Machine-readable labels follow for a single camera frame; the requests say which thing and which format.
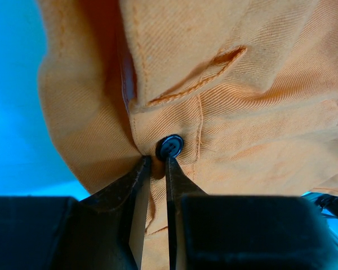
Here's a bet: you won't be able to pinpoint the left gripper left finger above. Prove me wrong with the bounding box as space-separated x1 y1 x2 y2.
49 156 151 269

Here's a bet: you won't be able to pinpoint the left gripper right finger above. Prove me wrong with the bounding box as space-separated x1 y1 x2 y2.
165 157 207 269

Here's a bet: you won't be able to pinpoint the orange trousers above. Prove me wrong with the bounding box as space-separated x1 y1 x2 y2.
36 0 338 270

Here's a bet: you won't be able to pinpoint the black trouser button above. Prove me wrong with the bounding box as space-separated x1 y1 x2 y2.
155 134 184 161

